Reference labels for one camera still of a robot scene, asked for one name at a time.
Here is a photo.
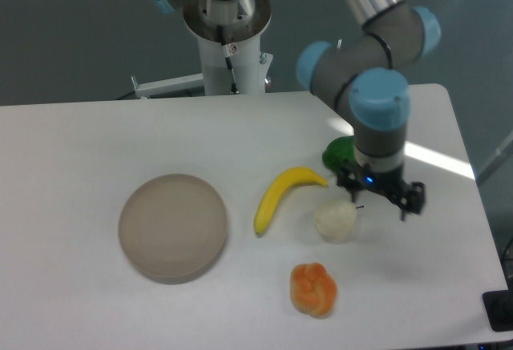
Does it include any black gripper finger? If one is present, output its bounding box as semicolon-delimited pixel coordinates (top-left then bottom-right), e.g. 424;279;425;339
337;159;361;203
390;181;425;222

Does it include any beige round plate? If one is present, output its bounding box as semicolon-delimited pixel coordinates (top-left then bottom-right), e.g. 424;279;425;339
118;174;228;284

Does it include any green bell pepper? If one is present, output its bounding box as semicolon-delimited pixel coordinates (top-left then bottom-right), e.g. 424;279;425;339
321;135;355;173

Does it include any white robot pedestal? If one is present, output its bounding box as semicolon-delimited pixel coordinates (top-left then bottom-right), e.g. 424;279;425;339
184;0;273;95

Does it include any white pear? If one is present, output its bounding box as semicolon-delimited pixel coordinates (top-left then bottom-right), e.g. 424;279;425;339
313;199;365;243

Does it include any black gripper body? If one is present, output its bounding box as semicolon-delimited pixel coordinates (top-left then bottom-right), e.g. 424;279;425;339
355;153;404;201

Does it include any yellow banana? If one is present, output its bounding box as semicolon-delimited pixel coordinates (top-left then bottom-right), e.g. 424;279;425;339
253;167;329;236

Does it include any black device at table edge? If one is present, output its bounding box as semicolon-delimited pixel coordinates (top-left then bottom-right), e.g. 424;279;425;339
482;290;512;332

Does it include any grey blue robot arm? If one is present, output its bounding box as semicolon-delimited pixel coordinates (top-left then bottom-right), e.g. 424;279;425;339
153;0;441;215

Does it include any orange knotted bread roll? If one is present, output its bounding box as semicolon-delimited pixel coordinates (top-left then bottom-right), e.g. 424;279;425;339
289;263;338;319

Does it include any white left base strut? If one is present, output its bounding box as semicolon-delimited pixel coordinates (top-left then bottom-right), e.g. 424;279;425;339
131;73;204;99

